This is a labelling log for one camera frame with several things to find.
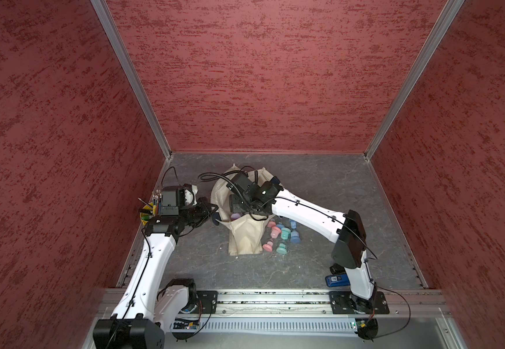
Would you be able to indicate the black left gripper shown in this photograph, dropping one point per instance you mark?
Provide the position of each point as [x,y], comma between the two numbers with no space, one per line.
[204,204]

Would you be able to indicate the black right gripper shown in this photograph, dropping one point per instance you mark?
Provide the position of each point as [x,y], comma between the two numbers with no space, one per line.
[235,201]

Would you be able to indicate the cream canvas bag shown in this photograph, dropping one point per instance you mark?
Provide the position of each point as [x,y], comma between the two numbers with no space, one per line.
[246,232]

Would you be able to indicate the teal hourglass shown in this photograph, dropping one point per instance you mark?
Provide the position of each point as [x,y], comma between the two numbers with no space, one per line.
[284,236]

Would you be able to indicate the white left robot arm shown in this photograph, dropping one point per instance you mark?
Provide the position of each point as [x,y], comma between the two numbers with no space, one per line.
[148,311]

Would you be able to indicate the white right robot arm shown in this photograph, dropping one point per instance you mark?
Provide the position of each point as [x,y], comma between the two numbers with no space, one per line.
[344,230]

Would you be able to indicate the pink hourglass left pile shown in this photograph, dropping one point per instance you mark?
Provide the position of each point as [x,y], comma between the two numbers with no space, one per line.
[271,244]

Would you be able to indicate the yellow pen holder cup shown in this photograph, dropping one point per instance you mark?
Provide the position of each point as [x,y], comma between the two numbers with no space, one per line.
[152,207]

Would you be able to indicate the black stapler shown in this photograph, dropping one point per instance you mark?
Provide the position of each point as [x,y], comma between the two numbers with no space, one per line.
[336,269]

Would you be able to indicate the blue stapler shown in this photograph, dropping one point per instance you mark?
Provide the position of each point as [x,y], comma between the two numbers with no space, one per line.
[337,280]

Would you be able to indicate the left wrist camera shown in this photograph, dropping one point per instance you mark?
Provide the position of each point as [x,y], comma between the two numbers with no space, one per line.
[175,199]

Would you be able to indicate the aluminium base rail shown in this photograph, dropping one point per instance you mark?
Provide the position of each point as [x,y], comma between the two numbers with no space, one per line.
[415,303]

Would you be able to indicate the aluminium corner post right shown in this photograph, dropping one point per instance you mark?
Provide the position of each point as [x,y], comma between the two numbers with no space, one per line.
[433,40]

